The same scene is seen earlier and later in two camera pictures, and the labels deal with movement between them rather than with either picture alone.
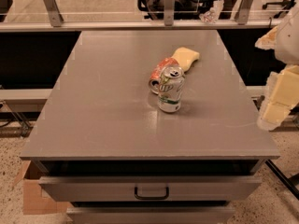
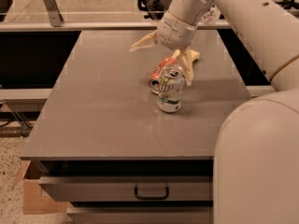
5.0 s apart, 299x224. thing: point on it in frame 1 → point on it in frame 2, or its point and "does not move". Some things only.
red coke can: (155, 77) does not move
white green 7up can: (171, 87) does not move
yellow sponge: (185, 57) does not move
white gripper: (288, 42) → (176, 32)
